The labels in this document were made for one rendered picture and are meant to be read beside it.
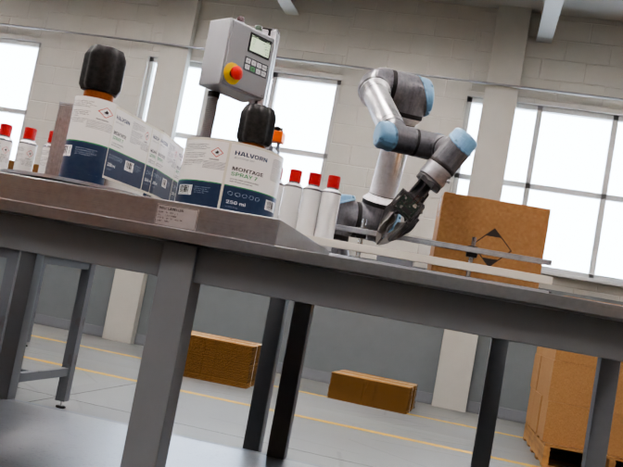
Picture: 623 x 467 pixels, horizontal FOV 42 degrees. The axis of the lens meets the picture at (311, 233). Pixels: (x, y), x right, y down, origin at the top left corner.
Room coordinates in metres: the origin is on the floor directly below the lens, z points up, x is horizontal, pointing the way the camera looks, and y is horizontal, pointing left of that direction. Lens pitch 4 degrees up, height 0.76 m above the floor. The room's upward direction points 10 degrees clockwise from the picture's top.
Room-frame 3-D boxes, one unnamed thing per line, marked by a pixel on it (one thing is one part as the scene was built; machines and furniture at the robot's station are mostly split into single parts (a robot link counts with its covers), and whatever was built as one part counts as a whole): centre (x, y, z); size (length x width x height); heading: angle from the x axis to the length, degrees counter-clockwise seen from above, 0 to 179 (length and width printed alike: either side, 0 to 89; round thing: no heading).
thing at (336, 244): (2.11, -0.08, 0.90); 1.07 x 0.01 x 0.02; 81
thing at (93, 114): (1.63, 0.47, 1.04); 0.09 x 0.09 x 0.29
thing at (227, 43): (2.29, 0.29, 1.38); 0.17 x 0.10 x 0.19; 136
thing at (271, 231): (1.77, 0.40, 0.86); 0.80 x 0.67 x 0.05; 81
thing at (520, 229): (2.40, -0.51, 0.99); 0.30 x 0.24 x 0.27; 84
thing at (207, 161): (1.65, 0.18, 0.95); 0.20 x 0.20 x 0.14
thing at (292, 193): (2.17, 0.07, 0.98); 0.05 x 0.05 x 0.20
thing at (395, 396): (6.69, -0.72, 0.10); 0.64 x 0.52 x 0.20; 75
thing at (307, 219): (2.16, 0.02, 0.98); 0.05 x 0.05 x 0.20
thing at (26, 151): (2.30, 0.83, 0.98); 0.05 x 0.05 x 0.20
